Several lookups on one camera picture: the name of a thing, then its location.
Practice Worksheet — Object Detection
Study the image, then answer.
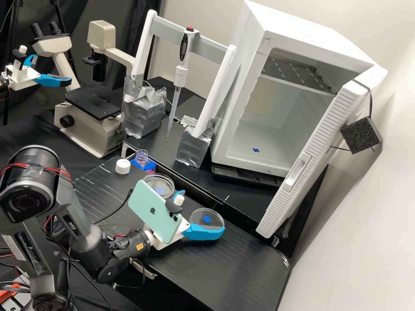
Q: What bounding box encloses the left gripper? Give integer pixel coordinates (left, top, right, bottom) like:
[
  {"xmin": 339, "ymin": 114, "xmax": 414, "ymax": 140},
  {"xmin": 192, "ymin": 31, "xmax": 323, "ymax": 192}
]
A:
[{"xmin": 4, "ymin": 54, "xmax": 73, "ymax": 91}]

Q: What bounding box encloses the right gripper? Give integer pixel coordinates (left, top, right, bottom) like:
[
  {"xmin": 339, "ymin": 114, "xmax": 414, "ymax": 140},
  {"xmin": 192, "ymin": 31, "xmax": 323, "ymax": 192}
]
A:
[{"xmin": 144, "ymin": 190, "xmax": 226, "ymax": 251}]

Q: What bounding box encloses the petri dish lid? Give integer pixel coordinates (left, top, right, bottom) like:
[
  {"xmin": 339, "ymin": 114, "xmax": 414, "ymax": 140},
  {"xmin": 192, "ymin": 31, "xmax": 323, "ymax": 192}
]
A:
[{"xmin": 189, "ymin": 208, "xmax": 225, "ymax": 231}]

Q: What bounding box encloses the petri dish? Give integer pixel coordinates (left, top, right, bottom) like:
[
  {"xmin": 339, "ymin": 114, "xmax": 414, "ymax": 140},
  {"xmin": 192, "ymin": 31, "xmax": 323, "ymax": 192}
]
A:
[{"xmin": 142, "ymin": 173, "xmax": 176, "ymax": 200}]

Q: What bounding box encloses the blue bottle holder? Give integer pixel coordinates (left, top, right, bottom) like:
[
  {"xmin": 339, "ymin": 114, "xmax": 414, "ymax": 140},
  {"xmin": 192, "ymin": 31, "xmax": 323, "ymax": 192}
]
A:
[{"xmin": 129, "ymin": 158, "xmax": 157, "ymax": 172}]

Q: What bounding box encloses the cream microscope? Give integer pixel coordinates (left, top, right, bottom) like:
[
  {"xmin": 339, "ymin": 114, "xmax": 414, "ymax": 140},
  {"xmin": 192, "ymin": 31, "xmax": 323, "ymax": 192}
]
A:
[{"xmin": 31, "ymin": 20, "xmax": 137, "ymax": 159}]

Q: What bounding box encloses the white pipette stand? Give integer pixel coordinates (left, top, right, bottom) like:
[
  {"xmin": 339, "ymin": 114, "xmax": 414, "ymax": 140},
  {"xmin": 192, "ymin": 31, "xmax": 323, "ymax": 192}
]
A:
[{"xmin": 121, "ymin": 9, "xmax": 238, "ymax": 169}]

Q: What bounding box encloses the incubator door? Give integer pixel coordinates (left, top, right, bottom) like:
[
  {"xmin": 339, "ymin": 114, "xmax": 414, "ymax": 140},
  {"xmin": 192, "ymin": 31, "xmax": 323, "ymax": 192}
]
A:
[{"xmin": 255, "ymin": 64, "xmax": 389, "ymax": 239}]

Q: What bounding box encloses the pipette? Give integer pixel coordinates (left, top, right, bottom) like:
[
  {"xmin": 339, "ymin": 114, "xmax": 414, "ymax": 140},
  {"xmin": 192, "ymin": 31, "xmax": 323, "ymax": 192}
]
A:
[{"xmin": 166, "ymin": 26, "xmax": 200, "ymax": 138}]

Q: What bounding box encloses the white incubator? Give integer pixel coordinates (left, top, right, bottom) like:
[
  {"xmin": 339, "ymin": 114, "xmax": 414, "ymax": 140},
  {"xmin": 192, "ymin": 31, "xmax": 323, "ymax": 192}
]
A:
[{"xmin": 209, "ymin": 0, "xmax": 377, "ymax": 179}]

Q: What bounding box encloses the right wrist camera phone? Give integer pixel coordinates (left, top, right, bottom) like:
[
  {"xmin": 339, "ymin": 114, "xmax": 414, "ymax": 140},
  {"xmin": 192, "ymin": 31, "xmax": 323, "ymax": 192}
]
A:
[{"xmin": 127, "ymin": 180, "xmax": 191, "ymax": 244}]

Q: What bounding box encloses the black cable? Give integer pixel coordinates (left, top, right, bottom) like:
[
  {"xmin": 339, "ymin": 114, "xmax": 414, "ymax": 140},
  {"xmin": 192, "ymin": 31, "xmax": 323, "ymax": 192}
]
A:
[{"xmin": 94, "ymin": 189, "xmax": 134, "ymax": 225}]

